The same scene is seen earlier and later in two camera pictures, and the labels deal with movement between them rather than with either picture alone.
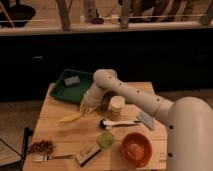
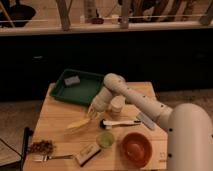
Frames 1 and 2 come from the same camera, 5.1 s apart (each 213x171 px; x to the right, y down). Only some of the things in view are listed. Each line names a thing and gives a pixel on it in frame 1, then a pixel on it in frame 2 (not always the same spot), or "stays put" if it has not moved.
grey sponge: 72,80 stays put
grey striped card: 146,119 stays put
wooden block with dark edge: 87,153 stays put
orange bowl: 137,149 stays put
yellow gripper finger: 93,109 → 99,114
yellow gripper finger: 83,107 → 90,110
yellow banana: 71,117 → 78,124
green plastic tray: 72,85 stays put
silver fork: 44,158 stays put
